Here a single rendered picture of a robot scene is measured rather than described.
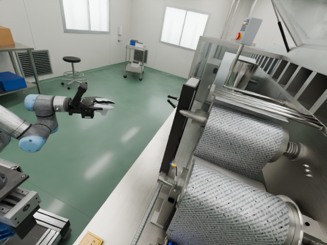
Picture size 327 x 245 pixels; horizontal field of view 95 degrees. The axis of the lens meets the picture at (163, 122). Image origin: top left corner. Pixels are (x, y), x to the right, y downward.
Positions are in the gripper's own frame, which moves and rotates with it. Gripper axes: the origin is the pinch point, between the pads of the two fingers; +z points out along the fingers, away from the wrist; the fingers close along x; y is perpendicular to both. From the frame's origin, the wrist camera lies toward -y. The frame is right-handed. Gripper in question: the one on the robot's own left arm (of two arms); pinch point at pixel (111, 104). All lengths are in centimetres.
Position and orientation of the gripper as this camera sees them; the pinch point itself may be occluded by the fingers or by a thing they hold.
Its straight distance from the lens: 80.3
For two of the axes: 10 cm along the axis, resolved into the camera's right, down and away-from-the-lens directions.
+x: 1.8, 6.8, -7.1
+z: 9.6, 0.4, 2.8
